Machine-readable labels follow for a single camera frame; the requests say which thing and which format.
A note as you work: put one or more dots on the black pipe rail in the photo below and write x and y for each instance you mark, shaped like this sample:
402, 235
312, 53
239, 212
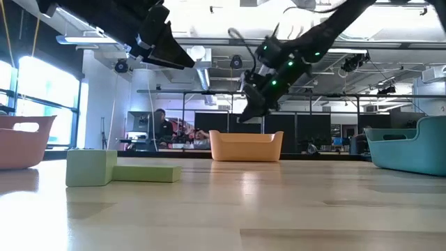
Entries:
331, 95

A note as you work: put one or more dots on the green rectangular block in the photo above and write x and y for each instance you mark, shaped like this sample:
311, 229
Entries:
146, 173
90, 169

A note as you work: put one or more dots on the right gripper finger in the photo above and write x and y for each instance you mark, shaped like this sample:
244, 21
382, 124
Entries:
256, 104

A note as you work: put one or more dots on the black curtain partition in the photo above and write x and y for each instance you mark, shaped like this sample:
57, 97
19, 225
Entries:
216, 122

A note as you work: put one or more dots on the white wall unit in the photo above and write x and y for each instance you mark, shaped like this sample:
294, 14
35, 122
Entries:
435, 74

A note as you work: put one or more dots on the black round ceiling speaker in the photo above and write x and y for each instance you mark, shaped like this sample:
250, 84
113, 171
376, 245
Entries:
236, 62
121, 66

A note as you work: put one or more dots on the terracotta plastic bin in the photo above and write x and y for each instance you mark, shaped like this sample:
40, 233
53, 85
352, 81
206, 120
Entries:
21, 150

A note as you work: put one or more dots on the dark blue chair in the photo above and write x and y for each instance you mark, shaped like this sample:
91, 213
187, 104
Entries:
357, 144

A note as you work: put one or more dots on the ceiling strip light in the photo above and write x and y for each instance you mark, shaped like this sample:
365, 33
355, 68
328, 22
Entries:
87, 39

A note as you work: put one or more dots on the equipment cart with monitor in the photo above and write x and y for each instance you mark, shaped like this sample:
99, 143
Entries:
137, 120

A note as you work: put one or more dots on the teal plastic bin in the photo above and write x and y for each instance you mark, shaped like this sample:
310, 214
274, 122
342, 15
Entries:
411, 157

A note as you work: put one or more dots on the black track light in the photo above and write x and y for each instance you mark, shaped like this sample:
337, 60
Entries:
386, 90
355, 62

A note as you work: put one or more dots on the yellow plastic bin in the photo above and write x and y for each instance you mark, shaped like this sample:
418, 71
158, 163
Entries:
244, 143

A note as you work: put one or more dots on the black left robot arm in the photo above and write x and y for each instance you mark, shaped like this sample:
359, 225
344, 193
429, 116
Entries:
104, 17

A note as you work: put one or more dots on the person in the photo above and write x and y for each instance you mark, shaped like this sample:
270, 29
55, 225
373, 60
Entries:
162, 127
200, 136

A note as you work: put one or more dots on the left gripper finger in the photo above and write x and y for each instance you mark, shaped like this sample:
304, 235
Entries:
174, 49
163, 62

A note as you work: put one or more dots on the black tripod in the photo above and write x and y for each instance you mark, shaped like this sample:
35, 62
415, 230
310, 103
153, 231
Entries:
103, 136

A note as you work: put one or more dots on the white ceiling box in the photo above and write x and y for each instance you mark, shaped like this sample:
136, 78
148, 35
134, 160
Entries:
201, 55

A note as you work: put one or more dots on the grey overhead beam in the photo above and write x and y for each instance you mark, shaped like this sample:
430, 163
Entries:
216, 41

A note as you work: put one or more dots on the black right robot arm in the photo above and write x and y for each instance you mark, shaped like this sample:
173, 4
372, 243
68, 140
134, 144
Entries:
324, 35

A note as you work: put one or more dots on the white leaning pole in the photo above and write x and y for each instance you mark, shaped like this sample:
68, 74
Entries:
111, 125

